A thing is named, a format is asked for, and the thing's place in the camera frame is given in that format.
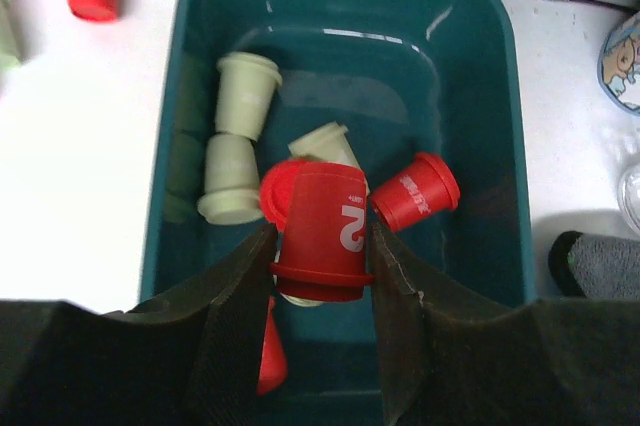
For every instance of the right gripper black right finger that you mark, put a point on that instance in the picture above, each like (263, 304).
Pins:
(450, 356)

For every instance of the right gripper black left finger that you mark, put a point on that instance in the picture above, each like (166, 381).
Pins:
(188, 356)

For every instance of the red coffee capsule bottom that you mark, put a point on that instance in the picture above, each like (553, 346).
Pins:
(274, 366)

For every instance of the blue cloth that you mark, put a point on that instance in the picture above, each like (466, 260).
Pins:
(595, 266)

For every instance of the green coffee capsule lone bottom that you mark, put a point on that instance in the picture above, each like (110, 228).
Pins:
(247, 85)

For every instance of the teal plastic storage basket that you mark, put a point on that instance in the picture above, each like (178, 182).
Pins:
(404, 76)

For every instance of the small clear wine glass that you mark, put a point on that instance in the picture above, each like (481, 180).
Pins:
(629, 196)

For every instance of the black lidded white jar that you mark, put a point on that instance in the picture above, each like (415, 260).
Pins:
(618, 65)

